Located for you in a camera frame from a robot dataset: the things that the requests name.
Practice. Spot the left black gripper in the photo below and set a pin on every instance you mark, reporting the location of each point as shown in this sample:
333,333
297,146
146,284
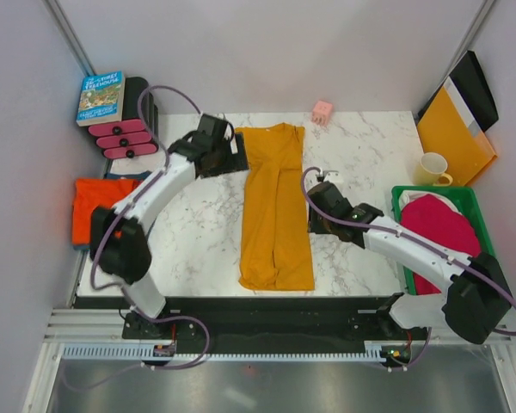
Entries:
241,163

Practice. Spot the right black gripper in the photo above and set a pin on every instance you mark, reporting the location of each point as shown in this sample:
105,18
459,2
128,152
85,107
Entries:
314,227

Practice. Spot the mustard yellow t shirt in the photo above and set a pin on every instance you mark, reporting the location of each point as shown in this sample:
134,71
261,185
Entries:
275,245

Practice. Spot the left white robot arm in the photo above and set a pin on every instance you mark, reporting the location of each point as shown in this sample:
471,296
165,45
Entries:
119,250

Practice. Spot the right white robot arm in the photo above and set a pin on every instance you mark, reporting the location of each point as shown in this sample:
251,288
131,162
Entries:
473,295

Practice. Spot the white cloth in bin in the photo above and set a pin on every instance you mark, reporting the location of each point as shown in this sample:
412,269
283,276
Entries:
426,202

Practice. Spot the pink cube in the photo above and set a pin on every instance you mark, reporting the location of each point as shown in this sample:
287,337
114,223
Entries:
321,113

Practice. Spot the magenta t shirt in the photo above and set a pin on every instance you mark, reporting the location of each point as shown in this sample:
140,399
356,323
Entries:
450,230

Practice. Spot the blue folded t shirt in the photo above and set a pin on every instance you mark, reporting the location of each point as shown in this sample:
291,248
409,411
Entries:
124,174

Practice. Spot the black pink drawer organizer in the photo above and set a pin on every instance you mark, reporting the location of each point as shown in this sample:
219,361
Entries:
126,138

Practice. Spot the pale yellow mug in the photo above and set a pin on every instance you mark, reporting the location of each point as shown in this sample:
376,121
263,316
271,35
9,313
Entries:
432,171

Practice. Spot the orange envelope folder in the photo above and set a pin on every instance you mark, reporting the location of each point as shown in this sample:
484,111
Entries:
450,129

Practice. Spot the green plastic bin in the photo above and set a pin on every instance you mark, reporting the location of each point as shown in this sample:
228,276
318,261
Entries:
466,202

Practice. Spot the blue treehouse book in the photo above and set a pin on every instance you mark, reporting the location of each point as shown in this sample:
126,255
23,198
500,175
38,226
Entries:
101,99

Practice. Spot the orange folded t shirt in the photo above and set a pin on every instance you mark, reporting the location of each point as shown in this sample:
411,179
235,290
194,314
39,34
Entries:
94,206

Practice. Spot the black white folder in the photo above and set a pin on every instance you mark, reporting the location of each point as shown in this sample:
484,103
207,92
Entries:
469,79

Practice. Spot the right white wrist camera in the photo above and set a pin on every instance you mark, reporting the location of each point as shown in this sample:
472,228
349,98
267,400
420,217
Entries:
333,176

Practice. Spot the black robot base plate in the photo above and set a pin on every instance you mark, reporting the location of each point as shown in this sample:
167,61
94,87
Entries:
271,325

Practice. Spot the white slotted cable duct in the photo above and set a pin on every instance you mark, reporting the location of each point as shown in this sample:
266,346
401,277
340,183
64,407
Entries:
79,351

